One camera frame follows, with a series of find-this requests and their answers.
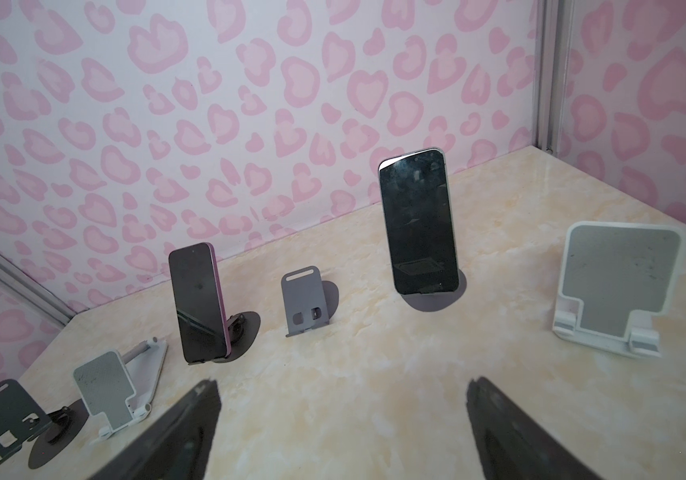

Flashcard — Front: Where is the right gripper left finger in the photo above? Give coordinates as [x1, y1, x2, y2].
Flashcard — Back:
[92, 380, 222, 479]

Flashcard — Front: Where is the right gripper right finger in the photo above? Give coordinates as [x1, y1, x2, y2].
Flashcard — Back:
[466, 377, 598, 479]

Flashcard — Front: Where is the phone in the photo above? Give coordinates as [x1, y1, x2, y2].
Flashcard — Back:
[168, 242, 232, 364]
[377, 147, 460, 296]

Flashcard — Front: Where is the grey round stand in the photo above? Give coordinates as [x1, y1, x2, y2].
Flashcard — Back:
[0, 379, 89, 470]

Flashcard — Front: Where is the white folding phone stand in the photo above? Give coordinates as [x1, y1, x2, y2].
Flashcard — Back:
[552, 221, 686, 358]

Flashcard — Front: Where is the white stand back left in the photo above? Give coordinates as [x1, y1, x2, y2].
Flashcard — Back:
[73, 337, 168, 441]

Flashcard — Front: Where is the aluminium frame strut left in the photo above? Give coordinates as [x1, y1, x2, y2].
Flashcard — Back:
[0, 255, 77, 328]

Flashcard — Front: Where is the aluminium frame strut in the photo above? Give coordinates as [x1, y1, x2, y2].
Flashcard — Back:
[0, 255, 77, 328]
[533, 0, 574, 157]

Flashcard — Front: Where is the aluminium frame strut right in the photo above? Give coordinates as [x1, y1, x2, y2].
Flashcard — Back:
[533, 0, 574, 157]

